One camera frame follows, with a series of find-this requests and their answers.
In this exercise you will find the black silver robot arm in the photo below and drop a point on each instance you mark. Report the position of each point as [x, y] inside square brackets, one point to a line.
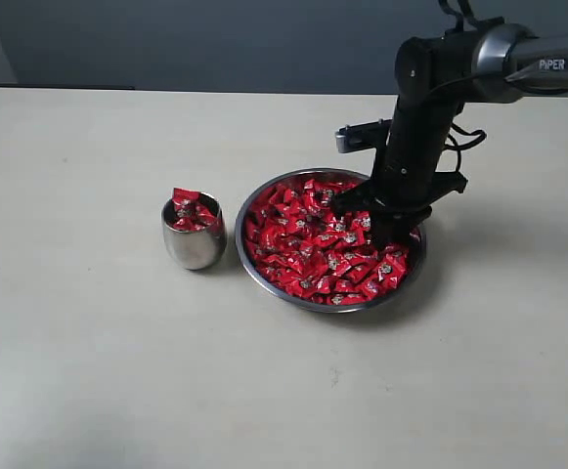
[494, 63]

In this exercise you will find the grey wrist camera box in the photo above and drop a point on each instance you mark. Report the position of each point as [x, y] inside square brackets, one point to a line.
[372, 135]

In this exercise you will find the stainless steel cup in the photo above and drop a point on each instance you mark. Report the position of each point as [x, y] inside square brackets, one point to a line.
[195, 250]

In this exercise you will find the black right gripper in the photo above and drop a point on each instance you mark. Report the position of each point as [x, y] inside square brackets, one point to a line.
[403, 182]

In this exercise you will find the red wrapped candy pile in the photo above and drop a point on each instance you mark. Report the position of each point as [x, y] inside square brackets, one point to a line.
[294, 244]

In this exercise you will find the stainless steel bowl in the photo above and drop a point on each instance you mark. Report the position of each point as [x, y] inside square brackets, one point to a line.
[264, 285]

